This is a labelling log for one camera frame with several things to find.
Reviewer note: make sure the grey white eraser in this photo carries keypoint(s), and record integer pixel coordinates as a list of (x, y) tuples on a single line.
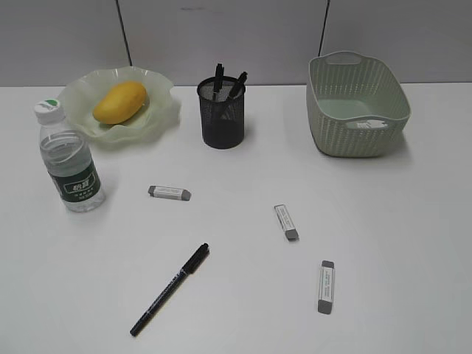
[(169, 193), (326, 287), (286, 222)]

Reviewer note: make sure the black marker pen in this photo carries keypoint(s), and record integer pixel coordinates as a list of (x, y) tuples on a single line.
[(187, 269), (218, 81), (234, 92)]

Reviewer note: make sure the yellow mango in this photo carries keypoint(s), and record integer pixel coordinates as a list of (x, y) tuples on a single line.
[(120, 103)]

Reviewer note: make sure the white waste paper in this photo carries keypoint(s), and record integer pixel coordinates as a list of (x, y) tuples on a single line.
[(367, 124)]

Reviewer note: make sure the clear water bottle green label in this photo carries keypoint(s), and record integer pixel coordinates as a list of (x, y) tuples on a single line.
[(67, 158)]

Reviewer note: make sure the black mesh pen holder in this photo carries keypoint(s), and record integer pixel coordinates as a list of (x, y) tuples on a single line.
[(222, 124)]

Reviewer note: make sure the pale green wavy glass plate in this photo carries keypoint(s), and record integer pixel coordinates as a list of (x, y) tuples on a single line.
[(159, 111)]

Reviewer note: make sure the pale green woven plastic basket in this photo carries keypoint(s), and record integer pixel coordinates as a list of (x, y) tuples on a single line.
[(346, 86)]

